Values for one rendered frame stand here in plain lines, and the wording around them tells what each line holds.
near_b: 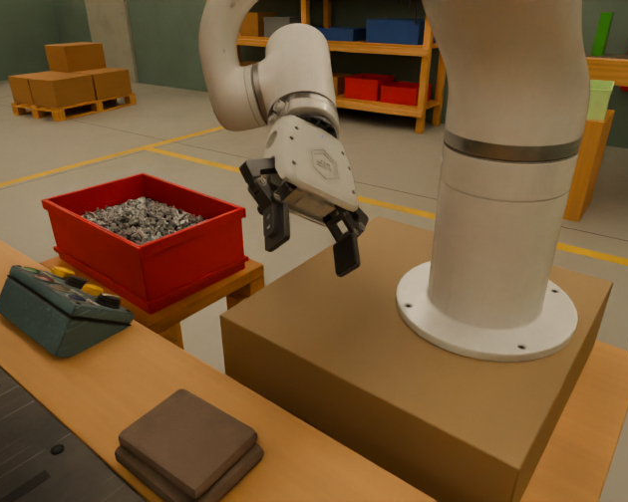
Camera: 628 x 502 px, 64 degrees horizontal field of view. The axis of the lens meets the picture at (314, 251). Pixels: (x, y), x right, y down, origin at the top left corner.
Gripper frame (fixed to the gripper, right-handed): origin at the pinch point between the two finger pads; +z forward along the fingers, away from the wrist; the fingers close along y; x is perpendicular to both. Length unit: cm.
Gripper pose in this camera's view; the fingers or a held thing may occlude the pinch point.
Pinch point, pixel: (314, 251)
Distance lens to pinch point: 50.5
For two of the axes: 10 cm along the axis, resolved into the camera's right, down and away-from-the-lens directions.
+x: -6.4, 4.4, 6.3
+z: 0.7, 8.5, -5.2
